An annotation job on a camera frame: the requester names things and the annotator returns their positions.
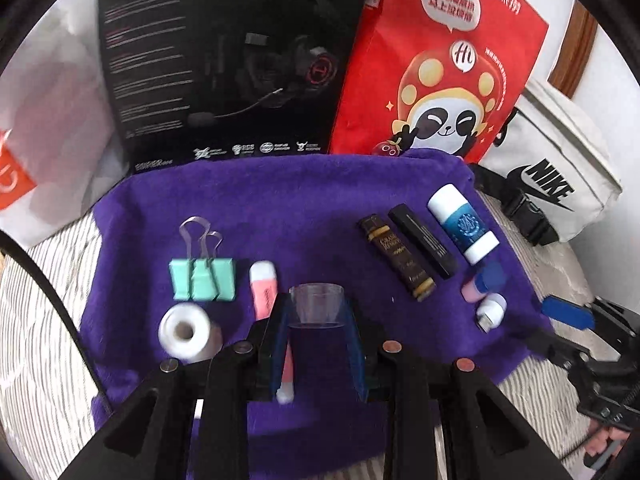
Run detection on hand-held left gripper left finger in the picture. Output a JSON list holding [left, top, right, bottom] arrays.
[[60, 293, 294, 480]]

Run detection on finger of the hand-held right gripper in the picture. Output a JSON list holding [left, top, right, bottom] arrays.
[[524, 329, 594, 372], [541, 295, 597, 331]]

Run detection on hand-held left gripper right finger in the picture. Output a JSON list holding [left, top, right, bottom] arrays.
[[343, 301, 574, 480]]

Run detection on clear plastic cup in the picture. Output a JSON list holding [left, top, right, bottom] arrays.
[[288, 283, 346, 330]]

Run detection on pink tube with white cap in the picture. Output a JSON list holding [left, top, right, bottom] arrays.
[[248, 259, 296, 404]]

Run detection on white USB night light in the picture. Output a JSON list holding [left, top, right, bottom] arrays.
[[474, 293, 508, 332]]

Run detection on pink and blue eraser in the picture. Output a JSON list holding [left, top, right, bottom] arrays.
[[460, 261, 506, 304]]

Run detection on white tape roll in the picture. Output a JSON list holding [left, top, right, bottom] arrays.
[[157, 304, 224, 364]]

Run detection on mint green binder clip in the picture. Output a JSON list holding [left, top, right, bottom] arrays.
[[168, 215, 236, 303]]

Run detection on black gold-labelled lighter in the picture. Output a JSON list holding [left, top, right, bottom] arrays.
[[357, 214, 435, 303]]

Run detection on plain black lighter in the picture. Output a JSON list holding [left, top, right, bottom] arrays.
[[387, 203, 459, 280]]

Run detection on white tube with blue label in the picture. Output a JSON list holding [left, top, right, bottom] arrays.
[[426, 184, 500, 265]]

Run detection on person's right hand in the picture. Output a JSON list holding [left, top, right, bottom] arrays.
[[585, 421, 627, 471]]

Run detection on purple towel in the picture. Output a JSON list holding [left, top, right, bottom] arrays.
[[80, 148, 554, 480]]

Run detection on white waist bag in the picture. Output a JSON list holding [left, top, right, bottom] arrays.
[[469, 77, 624, 246]]

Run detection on striped bedsheet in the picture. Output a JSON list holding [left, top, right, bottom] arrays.
[[0, 199, 597, 480]]

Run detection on red panda print paper bag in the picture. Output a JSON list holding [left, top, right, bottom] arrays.
[[327, 0, 550, 165]]

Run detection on black headset box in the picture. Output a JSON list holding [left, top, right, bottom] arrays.
[[97, 0, 376, 177]]

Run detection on white plastic shopping bag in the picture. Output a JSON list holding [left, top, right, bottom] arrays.
[[0, 0, 127, 249]]

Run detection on brown wooden door frame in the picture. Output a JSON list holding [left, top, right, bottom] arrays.
[[547, 0, 599, 95]]

